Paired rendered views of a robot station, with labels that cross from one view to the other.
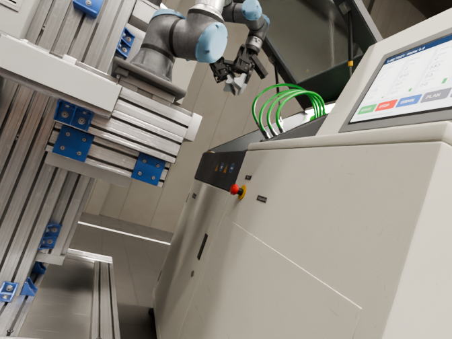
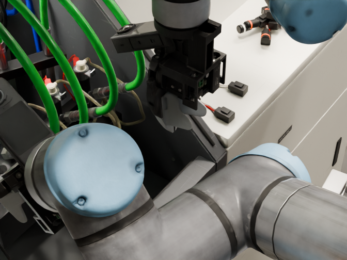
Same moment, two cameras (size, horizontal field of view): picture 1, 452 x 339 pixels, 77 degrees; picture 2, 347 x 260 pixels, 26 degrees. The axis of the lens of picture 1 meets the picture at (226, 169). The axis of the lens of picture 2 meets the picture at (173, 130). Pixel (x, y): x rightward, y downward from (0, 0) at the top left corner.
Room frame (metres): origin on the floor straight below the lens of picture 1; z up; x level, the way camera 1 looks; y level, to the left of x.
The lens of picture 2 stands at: (1.73, 0.71, 1.97)
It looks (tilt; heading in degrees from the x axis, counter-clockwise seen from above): 44 degrees down; 233
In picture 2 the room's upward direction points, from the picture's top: straight up
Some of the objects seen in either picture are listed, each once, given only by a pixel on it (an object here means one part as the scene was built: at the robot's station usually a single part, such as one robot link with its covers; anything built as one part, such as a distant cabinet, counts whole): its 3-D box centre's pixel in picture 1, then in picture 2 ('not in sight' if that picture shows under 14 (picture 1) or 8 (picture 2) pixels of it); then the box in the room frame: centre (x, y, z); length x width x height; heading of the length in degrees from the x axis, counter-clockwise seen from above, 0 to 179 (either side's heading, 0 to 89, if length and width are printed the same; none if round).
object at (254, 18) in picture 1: (249, 14); not in sight; (1.15, 0.12, 1.51); 0.11 x 0.11 x 0.08; 69
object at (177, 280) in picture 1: (184, 252); not in sight; (1.37, 0.05, 0.44); 0.65 x 0.02 x 0.68; 17
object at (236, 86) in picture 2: not in sight; (219, 80); (0.94, -0.18, 0.99); 0.12 x 0.02 x 0.02; 110
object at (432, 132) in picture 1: (335, 157); (271, 36); (0.73, -0.26, 0.96); 0.70 x 0.22 x 0.03; 17
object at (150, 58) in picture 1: (153, 67); not in sight; (0.92, 0.34, 1.09); 0.15 x 0.15 x 0.10
